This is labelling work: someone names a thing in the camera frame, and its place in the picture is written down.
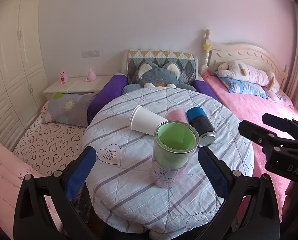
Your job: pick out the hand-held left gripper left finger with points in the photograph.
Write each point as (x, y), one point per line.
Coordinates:
(79, 173)

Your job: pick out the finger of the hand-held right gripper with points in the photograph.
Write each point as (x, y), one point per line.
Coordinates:
(276, 121)
(256, 131)

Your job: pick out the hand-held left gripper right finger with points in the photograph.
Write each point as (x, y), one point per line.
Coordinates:
(213, 173)

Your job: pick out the white cup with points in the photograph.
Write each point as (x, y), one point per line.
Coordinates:
(145, 123)

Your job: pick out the green cup with clear sleeve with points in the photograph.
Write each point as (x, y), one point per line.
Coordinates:
(172, 160)

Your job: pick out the blue and black cup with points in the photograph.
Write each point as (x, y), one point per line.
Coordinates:
(201, 125)

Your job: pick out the pink cup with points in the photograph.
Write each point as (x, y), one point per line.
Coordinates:
(177, 116)

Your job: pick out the person's right hand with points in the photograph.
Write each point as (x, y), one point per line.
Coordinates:
(295, 200)

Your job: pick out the pink bed cover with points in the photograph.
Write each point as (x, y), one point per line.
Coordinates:
(254, 112)

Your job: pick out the pale pink pillow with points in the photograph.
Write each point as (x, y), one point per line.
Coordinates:
(280, 97)

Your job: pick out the heart print bed sheet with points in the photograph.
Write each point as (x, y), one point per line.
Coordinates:
(51, 145)

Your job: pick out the blue printed pillow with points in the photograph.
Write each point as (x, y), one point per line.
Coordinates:
(241, 86)

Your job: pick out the round table with striped cloth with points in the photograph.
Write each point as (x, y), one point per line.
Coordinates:
(129, 185)

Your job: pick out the white dog plush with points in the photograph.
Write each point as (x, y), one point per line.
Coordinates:
(246, 73)

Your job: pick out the grey flower pillow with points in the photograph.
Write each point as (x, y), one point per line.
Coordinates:
(67, 108)

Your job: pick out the white wooden headboard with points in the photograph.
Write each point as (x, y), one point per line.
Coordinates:
(246, 52)

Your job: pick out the folded pink blanket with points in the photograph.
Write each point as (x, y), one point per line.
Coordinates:
(3, 180)

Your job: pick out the purple bed bumper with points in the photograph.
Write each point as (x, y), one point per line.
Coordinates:
(101, 97)

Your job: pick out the white nightstand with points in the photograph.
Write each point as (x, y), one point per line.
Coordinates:
(74, 85)

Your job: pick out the pink toy figure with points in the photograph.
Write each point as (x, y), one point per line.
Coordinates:
(63, 78)
(90, 75)

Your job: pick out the grey cat plush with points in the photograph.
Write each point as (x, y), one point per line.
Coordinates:
(161, 78)

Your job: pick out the diamond patterned headboard cover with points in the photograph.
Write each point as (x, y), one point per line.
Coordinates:
(164, 55)

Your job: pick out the white wardrobe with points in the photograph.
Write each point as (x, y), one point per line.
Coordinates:
(11, 62)

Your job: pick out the wall switch panel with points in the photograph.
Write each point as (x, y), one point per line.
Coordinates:
(91, 53)

